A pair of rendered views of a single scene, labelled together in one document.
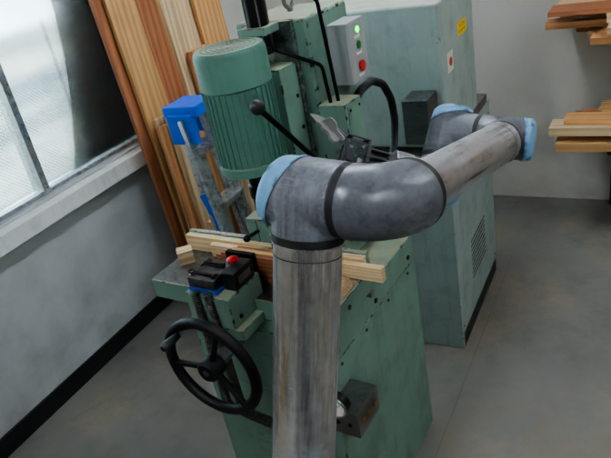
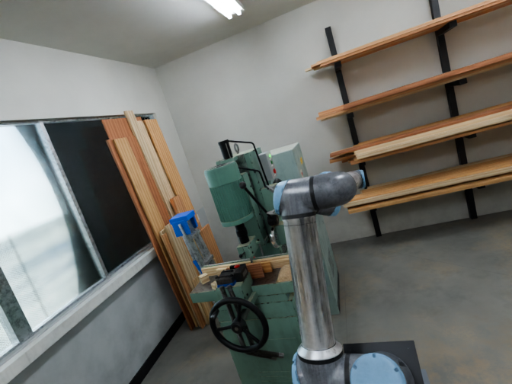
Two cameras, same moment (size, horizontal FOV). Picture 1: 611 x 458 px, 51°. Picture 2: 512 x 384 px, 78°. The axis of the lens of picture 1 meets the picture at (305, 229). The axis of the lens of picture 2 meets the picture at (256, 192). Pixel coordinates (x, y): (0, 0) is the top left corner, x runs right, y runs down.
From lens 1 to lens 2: 0.41 m
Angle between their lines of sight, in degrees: 21
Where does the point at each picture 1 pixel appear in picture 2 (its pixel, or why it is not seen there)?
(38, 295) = (107, 337)
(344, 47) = (266, 163)
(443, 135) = not seen: hidden behind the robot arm
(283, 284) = (295, 238)
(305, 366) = (313, 277)
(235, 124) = (229, 199)
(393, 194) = (338, 180)
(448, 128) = not seen: hidden behind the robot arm
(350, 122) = not seen: hidden behind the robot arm
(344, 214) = (320, 193)
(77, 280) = (126, 325)
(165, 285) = (197, 295)
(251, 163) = (238, 216)
